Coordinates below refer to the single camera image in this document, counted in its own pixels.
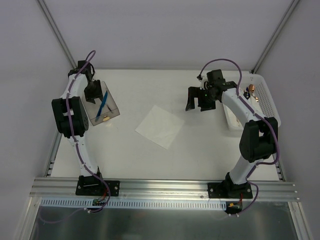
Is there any white paper napkin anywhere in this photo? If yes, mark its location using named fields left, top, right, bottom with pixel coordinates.
left=135, top=105, right=185, bottom=150

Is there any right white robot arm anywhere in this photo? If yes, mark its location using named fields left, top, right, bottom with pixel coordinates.
left=185, top=69, right=279, bottom=199

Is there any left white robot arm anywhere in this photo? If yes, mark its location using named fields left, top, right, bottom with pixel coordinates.
left=51, top=60, right=106, bottom=196

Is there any rolled napkin with black spoon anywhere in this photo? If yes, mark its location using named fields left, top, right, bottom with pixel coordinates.
left=243, top=91, right=251, bottom=100

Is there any smoky transparent plastic container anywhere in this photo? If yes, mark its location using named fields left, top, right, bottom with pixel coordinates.
left=81, top=81, right=120, bottom=126

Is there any copper spoon in basket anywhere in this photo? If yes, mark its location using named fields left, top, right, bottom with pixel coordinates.
left=247, top=84, right=259, bottom=102

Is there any white perforated plastic basket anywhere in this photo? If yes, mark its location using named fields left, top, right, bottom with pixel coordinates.
left=223, top=73, right=282, bottom=132

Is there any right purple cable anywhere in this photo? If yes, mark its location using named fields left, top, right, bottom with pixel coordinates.
left=196, top=58, right=280, bottom=216

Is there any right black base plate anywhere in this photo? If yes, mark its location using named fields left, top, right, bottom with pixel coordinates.
left=207, top=181, right=253, bottom=199

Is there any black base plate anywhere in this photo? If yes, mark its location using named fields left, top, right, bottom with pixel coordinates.
left=207, top=181, right=253, bottom=199
left=75, top=175, right=120, bottom=197

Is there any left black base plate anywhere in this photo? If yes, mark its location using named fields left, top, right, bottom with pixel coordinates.
left=75, top=175, right=120, bottom=197

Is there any aluminium mounting rail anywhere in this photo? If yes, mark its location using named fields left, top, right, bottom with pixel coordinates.
left=29, top=177, right=301, bottom=202

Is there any white slotted cable duct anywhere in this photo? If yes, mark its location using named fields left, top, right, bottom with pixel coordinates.
left=40, top=197, right=227, bottom=211

